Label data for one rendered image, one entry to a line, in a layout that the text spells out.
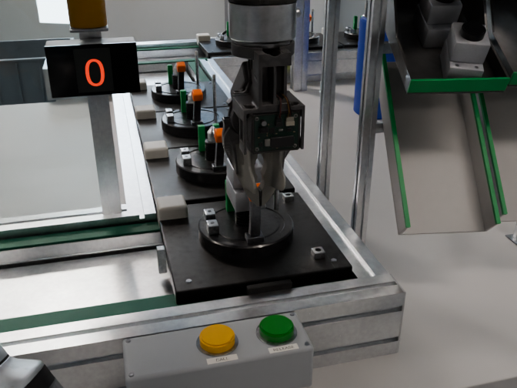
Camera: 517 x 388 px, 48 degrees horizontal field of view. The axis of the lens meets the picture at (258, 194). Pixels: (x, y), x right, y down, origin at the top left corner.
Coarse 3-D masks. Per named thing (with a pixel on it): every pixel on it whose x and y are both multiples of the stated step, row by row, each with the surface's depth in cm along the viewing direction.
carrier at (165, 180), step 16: (144, 144) 115; (160, 144) 115; (208, 144) 106; (160, 160) 113; (176, 160) 107; (192, 160) 107; (208, 160) 107; (224, 160) 107; (160, 176) 106; (176, 176) 106; (192, 176) 103; (208, 176) 102; (224, 176) 103; (160, 192) 100; (176, 192) 100; (192, 192) 100; (208, 192) 100; (224, 192) 100
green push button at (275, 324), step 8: (264, 320) 69; (272, 320) 69; (280, 320) 69; (288, 320) 69; (264, 328) 67; (272, 328) 67; (280, 328) 67; (288, 328) 67; (264, 336) 67; (272, 336) 66; (280, 336) 66; (288, 336) 67
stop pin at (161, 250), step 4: (156, 248) 84; (160, 248) 84; (164, 248) 84; (160, 252) 84; (164, 252) 84; (160, 256) 84; (164, 256) 84; (160, 260) 84; (164, 260) 85; (160, 264) 85; (164, 264) 85; (160, 268) 85; (164, 268) 85; (160, 272) 85; (164, 272) 85
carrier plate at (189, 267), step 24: (192, 216) 92; (312, 216) 92; (168, 240) 85; (192, 240) 85; (312, 240) 85; (168, 264) 80; (192, 264) 80; (216, 264) 80; (240, 264) 80; (264, 264) 80; (288, 264) 80; (312, 264) 80; (336, 264) 80; (192, 288) 75; (216, 288) 75; (240, 288) 76
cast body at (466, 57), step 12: (456, 24) 76; (468, 24) 74; (480, 24) 74; (456, 36) 74; (468, 36) 73; (480, 36) 73; (444, 48) 79; (456, 48) 74; (468, 48) 74; (480, 48) 74; (444, 60) 78; (456, 60) 75; (468, 60) 75; (480, 60) 75; (444, 72) 77; (456, 72) 75; (468, 72) 75; (480, 72) 75
